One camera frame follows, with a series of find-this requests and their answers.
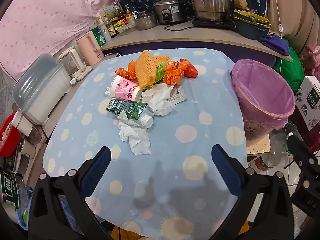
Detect pink electric kettle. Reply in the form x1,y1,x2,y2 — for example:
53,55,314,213
76,32,104,67

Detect crumpled orange plastic wrapper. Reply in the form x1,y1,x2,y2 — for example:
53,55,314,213
115,60,137,81
162,58,192,86

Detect light green cardboard box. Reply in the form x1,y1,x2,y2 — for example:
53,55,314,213
155,65,167,83

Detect dark sauce bottle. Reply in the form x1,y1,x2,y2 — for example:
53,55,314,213
105,17,117,38

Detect pink flowered paper cup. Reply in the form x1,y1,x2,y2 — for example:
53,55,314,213
110,75,143,101

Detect small orange foam fruit net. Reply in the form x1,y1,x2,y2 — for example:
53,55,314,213
152,54,171,67

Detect black induction cooker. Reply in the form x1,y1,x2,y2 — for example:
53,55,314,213
192,17,237,30

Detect white and blue snack packet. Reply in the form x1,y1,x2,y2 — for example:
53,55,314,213
170,85,187,105

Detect white cable with switch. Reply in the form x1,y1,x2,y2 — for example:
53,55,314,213
271,0,285,39

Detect pink dotted curtain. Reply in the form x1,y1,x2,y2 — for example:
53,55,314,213
0,0,118,75

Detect stainless steel steamer pot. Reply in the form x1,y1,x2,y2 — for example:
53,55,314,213
186,0,238,23

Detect white bottle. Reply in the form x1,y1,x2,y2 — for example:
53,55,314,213
99,21,112,42

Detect large orange foam fruit net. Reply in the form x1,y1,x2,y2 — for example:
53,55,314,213
134,51,157,87

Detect beige curtain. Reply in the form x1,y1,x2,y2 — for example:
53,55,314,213
257,0,320,48

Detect pink floral bag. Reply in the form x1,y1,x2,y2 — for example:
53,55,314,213
300,44,320,78

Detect dark green drink carton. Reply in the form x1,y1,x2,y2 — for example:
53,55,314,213
105,97,154,128

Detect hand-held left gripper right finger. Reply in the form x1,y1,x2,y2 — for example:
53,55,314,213
211,144,294,240

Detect green label bottle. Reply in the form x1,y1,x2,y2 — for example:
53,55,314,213
90,25,105,47

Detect stainless steel bowl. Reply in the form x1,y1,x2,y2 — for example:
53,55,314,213
135,14,158,30

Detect red plastic container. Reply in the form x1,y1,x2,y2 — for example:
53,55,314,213
0,114,20,158

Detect wooden stool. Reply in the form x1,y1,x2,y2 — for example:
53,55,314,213
246,134,272,155

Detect white electric kettle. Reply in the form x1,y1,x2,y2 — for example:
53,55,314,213
58,48,93,82

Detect silver rice cooker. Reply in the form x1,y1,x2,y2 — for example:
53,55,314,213
153,0,188,25

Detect white container with grey lid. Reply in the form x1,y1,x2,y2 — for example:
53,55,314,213
12,53,72,125

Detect crumpled white tissue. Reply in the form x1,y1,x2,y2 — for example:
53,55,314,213
117,111,152,155
141,83,175,117

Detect green plastic bag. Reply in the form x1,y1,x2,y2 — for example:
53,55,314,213
274,39,307,93

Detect brown sauce bottle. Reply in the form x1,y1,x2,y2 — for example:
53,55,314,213
117,6,128,25

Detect white floral cardboard box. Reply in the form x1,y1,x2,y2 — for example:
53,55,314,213
295,76,320,132

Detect blue dotted blanket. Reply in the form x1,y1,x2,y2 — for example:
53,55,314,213
42,48,248,233

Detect clear plastic bottle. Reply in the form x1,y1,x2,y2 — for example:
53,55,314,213
260,132,290,168

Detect trash bin with purple bag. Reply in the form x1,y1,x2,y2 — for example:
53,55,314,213
230,59,297,140

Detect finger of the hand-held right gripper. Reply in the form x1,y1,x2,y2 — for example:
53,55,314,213
286,134,320,220

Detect yellow plastic basin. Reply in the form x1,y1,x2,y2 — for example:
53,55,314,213
233,9,271,27

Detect clear jar with white lid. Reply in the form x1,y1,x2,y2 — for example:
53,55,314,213
11,111,43,143

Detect red plastic bag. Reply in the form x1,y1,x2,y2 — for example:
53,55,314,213
186,64,198,78

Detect green printed packet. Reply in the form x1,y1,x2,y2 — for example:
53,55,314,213
0,167,25,208

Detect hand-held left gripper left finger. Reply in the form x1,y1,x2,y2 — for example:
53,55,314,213
27,146,112,240

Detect purple cloth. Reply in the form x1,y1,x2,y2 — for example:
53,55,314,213
259,35,290,55

